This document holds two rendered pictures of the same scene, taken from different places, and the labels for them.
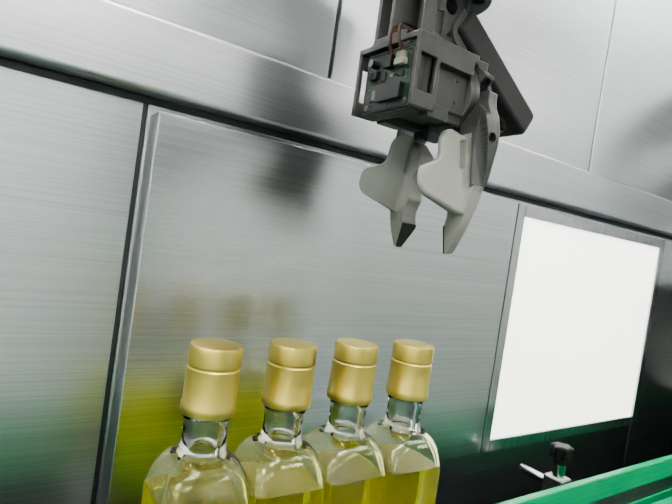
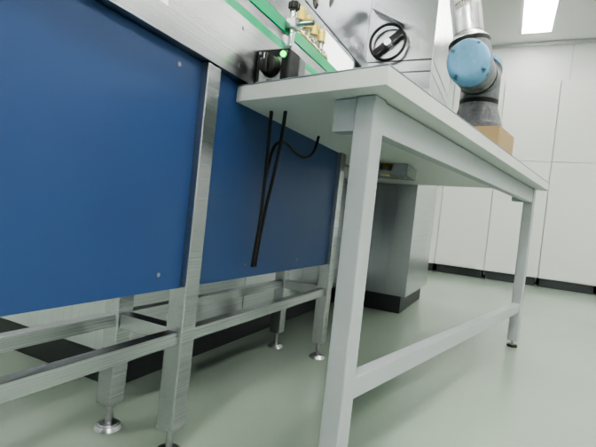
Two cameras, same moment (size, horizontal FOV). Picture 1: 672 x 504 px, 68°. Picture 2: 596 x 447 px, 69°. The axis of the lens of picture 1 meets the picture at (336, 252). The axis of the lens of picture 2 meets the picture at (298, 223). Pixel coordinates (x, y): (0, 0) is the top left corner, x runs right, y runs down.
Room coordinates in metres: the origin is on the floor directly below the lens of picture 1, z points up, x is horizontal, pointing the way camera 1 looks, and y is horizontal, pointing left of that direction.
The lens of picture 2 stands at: (-0.94, 0.73, 0.49)
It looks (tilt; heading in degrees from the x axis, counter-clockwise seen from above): 1 degrees down; 330
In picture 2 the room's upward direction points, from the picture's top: 6 degrees clockwise
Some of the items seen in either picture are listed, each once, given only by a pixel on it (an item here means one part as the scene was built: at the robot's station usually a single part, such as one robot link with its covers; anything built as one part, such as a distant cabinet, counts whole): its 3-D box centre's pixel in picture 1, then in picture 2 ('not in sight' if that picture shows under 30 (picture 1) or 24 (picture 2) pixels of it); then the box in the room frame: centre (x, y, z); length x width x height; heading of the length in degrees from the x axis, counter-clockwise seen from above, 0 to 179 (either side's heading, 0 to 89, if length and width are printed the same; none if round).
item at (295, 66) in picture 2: not in sight; (280, 74); (-0.08, 0.31, 0.79); 0.08 x 0.08 x 0.08; 34
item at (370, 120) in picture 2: not in sight; (464, 274); (-0.03, -0.43, 0.36); 1.51 x 0.09 x 0.71; 111
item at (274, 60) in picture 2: not in sight; (267, 64); (-0.11, 0.36, 0.79); 0.04 x 0.03 x 0.04; 34
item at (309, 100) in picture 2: not in sight; (308, 156); (0.60, -0.19, 0.73); 1.58 x 1.52 x 0.04; 111
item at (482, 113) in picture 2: not in sight; (476, 117); (-0.02, -0.43, 0.86); 0.15 x 0.15 x 0.10
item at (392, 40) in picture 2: not in sight; (388, 43); (0.96, -0.83, 1.49); 0.21 x 0.05 x 0.21; 34
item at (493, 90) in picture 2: not in sight; (480, 79); (-0.02, -0.42, 0.98); 0.13 x 0.12 x 0.14; 117
